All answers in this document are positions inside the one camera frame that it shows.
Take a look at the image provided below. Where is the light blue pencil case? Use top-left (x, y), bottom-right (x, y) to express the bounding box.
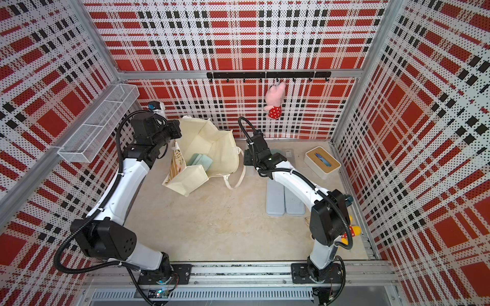
top-left (266, 179), bottom-right (286, 217)
top-left (284, 188), bottom-right (306, 216)

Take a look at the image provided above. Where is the pink plush pig toy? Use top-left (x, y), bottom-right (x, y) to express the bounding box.
top-left (264, 82), bottom-right (286, 120)

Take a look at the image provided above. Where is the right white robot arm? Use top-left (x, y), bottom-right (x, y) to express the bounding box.
top-left (238, 117), bottom-right (353, 283)

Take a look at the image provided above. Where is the mint green pencil case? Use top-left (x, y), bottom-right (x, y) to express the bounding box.
top-left (194, 154), bottom-right (213, 172)

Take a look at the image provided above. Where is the small green circuit board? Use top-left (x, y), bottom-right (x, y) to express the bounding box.
top-left (148, 289), bottom-right (172, 299)

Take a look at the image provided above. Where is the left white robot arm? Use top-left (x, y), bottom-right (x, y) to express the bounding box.
top-left (53, 110), bottom-right (182, 283)

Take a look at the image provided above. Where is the yellow plush toy red dress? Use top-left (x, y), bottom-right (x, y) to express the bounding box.
top-left (341, 216), bottom-right (362, 247)

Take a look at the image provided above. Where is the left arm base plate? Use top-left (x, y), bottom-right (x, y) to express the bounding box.
top-left (137, 264), bottom-right (193, 285)

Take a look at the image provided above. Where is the white wire mesh basket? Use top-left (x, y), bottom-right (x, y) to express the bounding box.
top-left (58, 83), bottom-right (139, 163)

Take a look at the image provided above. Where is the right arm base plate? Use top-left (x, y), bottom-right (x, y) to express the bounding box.
top-left (291, 263), bottom-right (345, 284)

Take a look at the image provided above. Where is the transparent grey pencil case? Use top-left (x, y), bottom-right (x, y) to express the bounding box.
top-left (283, 149), bottom-right (295, 160)

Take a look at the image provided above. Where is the black wall hook rail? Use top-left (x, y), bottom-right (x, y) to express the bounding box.
top-left (206, 71), bottom-right (333, 82)

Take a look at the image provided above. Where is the cream floral canvas bag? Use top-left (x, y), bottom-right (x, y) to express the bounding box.
top-left (163, 116), bottom-right (246, 196)

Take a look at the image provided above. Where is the white tissue box wooden lid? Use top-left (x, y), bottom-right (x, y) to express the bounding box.
top-left (304, 146), bottom-right (341, 180)

